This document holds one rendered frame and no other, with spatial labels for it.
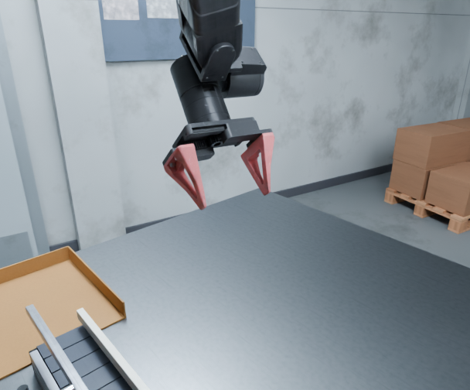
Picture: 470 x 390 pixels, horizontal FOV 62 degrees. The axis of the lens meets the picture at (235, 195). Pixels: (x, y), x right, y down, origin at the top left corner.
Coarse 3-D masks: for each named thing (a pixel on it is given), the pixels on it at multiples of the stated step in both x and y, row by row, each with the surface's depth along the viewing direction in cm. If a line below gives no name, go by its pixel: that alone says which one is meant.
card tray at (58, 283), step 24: (24, 264) 92; (48, 264) 96; (72, 264) 97; (0, 288) 88; (24, 288) 88; (48, 288) 88; (72, 288) 88; (96, 288) 88; (0, 312) 81; (24, 312) 81; (48, 312) 81; (72, 312) 81; (96, 312) 81; (120, 312) 81; (0, 336) 74; (24, 336) 74; (0, 360) 69; (24, 360) 69
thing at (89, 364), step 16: (64, 336) 68; (80, 336) 68; (48, 352) 64; (64, 352) 64; (80, 352) 64; (96, 352) 64; (48, 368) 65; (80, 368) 61; (96, 368) 61; (112, 368) 61; (64, 384) 59; (96, 384) 59; (112, 384) 59
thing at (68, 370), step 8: (32, 304) 63; (32, 312) 61; (32, 320) 60; (40, 320) 59; (40, 328) 58; (48, 328) 58; (40, 336) 58; (48, 336) 56; (48, 344) 55; (56, 344) 55; (56, 352) 54; (56, 360) 53; (64, 360) 52; (64, 368) 51; (72, 368) 51; (72, 376) 50; (72, 384) 49; (80, 384) 49
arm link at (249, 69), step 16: (224, 48) 45; (192, 64) 50; (208, 64) 47; (224, 64) 48; (240, 64) 52; (256, 64) 54; (208, 80) 49; (240, 80) 54; (256, 80) 56; (224, 96) 56; (240, 96) 57
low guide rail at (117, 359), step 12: (84, 312) 68; (84, 324) 67; (96, 324) 65; (96, 336) 63; (108, 348) 60; (120, 360) 58; (120, 372) 58; (132, 372) 56; (132, 384) 55; (144, 384) 54
